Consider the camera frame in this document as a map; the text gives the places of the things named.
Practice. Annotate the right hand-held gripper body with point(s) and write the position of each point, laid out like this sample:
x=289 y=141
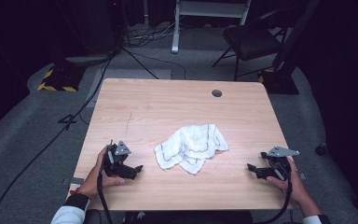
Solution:
x=279 y=169

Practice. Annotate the person's left hand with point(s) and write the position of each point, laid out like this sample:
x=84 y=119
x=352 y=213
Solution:
x=94 y=180

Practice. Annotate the person's right hand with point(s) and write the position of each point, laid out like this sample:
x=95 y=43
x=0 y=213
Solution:
x=293 y=185

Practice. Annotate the black tripod leg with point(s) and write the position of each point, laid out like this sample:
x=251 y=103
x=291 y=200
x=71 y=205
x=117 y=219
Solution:
x=140 y=63

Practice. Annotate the grey table edge bracket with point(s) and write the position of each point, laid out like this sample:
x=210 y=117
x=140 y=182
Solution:
x=76 y=180
x=303 y=176

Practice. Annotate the black stand base with post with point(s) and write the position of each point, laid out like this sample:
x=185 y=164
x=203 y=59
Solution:
x=281 y=82

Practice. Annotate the black folding chair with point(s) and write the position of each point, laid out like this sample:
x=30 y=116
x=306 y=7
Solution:
x=251 y=42

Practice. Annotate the grey table grommet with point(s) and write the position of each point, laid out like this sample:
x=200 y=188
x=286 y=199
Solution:
x=217 y=93

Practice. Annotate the small black floor object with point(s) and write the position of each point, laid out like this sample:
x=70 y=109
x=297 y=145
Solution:
x=320 y=149

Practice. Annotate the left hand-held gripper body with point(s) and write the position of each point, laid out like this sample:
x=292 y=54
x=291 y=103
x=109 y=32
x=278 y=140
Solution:
x=118 y=168

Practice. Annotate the striped black stand base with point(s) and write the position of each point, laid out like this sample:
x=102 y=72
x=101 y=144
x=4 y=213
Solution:
x=62 y=79

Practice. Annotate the person's dark lap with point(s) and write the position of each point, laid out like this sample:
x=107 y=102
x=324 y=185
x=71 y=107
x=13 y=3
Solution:
x=183 y=217

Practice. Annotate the white metal stand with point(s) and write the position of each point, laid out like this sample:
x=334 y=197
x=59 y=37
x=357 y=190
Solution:
x=176 y=31

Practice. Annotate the white towel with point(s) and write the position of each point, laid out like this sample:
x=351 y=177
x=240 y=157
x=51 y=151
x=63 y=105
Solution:
x=189 y=147

